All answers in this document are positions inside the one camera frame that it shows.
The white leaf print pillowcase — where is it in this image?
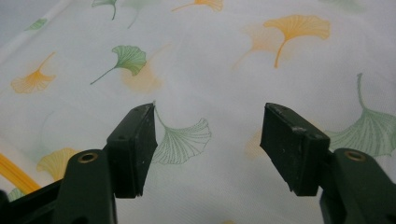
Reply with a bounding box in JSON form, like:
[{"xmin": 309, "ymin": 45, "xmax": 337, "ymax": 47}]
[{"xmin": 0, "ymin": 0, "xmax": 396, "ymax": 224}]

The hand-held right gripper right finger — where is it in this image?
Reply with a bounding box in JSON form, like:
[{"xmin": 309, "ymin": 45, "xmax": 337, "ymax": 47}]
[{"xmin": 260, "ymin": 102, "xmax": 332, "ymax": 197}]

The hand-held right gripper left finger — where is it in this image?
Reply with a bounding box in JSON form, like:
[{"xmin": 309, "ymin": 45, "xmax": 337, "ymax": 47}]
[{"xmin": 106, "ymin": 102, "xmax": 159, "ymax": 200}]

